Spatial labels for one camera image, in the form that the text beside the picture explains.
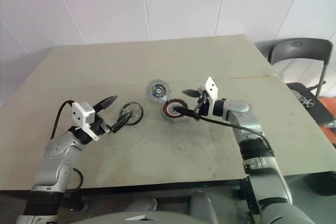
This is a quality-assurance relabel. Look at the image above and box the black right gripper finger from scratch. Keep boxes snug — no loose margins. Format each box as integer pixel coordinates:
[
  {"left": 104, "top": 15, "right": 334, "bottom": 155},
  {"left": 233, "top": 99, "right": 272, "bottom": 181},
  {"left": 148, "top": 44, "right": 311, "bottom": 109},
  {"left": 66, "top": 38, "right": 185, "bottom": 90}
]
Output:
[
  {"left": 182, "top": 89, "right": 201, "bottom": 100},
  {"left": 174, "top": 106, "right": 199, "bottom": 121}
]

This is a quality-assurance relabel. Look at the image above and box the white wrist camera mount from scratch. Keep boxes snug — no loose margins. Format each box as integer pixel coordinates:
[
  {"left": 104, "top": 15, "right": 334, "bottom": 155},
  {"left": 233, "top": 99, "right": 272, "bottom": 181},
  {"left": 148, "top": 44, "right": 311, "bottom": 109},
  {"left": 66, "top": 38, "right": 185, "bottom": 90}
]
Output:
[
  {"left": 198, "top": 76, "right": 219, "bottom": 117},
  {"left": 69, "top": 101, "right": 101, "bottom": 142}
]

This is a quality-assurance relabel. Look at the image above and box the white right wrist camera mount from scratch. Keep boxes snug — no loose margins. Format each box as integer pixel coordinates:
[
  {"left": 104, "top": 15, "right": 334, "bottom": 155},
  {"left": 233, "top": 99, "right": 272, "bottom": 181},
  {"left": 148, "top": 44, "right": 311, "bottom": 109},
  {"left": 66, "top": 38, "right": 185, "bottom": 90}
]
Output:
[{"left": 198, "top": 76, "right": 219, "bottom": 117}]

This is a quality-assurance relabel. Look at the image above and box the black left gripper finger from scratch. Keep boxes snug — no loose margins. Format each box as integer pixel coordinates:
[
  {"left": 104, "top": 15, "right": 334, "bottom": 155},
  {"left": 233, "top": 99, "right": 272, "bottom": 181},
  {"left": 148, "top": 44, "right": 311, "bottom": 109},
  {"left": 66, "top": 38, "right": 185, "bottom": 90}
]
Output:
[
  {"left": 109, "top": 112, "right": 134, "bottom": 134},
  {"left": 93, "top": 95, "right": 118, "bottom": 113}
]

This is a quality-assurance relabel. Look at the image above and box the grey robot torso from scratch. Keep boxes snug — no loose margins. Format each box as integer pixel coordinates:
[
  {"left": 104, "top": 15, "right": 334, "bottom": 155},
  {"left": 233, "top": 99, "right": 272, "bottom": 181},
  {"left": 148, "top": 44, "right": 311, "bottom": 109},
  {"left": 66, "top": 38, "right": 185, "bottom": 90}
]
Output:
[{"left": 112, "top": 208, "right": 263, "bottom": 224}]

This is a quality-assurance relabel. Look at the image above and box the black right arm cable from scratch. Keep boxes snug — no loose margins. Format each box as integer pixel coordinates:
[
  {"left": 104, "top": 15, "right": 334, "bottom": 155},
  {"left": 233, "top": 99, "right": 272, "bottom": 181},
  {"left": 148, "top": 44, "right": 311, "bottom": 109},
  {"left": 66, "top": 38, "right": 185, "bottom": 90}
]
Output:
[{"left": 194, "top": 103, "right": 275, "bottom": 156}]

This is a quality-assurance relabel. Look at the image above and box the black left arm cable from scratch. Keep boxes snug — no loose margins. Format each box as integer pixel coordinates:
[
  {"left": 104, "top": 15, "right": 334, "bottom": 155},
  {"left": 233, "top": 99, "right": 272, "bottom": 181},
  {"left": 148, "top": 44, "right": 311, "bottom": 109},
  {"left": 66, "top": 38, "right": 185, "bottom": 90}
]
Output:
[{"left": 50, "top": 100, "right": 85, "bottom": 193}]

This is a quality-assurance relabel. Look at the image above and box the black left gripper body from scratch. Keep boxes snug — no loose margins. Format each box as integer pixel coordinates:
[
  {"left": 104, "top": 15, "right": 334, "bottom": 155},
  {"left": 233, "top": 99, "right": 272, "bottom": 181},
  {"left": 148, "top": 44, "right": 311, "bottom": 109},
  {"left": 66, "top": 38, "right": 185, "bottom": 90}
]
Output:
[{"left": 90, "top": 115, "right": 113, "bottom": 136}]

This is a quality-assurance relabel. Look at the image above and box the silver motor cover with circuit board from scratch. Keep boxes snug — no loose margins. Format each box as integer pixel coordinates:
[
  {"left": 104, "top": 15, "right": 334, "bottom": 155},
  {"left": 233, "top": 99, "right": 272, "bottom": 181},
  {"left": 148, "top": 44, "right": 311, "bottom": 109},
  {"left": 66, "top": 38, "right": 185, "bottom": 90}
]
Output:
[{"left": 145, "top": 78, "right": 170, "bottom": 102}]

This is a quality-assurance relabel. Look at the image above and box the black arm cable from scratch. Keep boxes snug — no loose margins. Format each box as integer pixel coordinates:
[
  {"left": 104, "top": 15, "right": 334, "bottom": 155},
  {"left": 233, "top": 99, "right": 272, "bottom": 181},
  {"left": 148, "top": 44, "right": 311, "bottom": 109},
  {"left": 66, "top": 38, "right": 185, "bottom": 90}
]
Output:
[
  {"left": 194, "top": 103, "right": 275, "bottom": 156},
  {"left": 50, "top": 100, "right": 85, "bottom": 193}
]

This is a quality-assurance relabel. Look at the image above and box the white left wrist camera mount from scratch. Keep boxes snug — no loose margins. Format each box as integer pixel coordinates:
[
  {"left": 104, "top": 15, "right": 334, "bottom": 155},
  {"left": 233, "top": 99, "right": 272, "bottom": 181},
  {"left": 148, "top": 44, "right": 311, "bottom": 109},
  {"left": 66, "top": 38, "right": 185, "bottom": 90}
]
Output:
[{"left": 69, "top": 101, "right": 101, "bottom": 142}]

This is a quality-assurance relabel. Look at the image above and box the grey round metal object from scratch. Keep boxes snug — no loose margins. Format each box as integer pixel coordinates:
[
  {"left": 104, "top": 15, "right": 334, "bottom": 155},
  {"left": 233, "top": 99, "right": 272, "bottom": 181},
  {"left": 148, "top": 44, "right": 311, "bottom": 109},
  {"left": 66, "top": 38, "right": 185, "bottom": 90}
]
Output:
[{"left": 160, "top": 98, "right": 189, "bottom": 123}]

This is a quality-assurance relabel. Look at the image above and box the orange box with items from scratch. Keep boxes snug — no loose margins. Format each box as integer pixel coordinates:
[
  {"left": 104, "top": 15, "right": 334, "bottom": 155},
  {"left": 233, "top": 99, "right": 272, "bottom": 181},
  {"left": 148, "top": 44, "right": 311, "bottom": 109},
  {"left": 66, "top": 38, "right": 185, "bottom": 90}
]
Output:
[{"left": 318, "top": 97, "right": 336, "bottom": 146}]

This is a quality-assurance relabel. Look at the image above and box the grey folding chair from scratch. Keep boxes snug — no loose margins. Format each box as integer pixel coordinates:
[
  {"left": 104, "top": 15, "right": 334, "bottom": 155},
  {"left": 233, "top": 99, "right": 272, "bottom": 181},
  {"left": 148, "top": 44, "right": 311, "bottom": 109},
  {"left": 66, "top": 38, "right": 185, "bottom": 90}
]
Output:
[{"left": 267, "top": 37, "right": 336, "bottom": 127}]

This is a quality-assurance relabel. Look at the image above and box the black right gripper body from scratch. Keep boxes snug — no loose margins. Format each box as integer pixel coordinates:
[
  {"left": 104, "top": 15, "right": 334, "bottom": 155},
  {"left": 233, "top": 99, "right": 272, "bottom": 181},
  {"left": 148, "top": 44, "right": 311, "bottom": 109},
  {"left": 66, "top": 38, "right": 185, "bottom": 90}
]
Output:
[{"left": 195, "top": 89, "right": 211, "bottom": 118}]

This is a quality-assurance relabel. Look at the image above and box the silver spoked wheel part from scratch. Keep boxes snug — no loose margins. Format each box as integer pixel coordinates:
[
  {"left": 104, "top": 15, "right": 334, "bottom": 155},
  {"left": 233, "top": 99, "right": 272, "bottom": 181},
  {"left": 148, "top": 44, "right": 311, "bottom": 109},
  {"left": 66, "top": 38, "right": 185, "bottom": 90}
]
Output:
[{"left": 299, "top": 94, "right": 314, "bottom": 108}]

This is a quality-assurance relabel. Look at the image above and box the black spoked motor rotor ring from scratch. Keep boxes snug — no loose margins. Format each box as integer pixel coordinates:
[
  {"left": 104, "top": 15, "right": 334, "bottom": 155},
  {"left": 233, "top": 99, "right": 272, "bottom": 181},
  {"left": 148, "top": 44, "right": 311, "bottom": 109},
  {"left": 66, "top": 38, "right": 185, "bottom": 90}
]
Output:
[{"left": 119, "top": 101, "right": 144, "bottom": 128}]

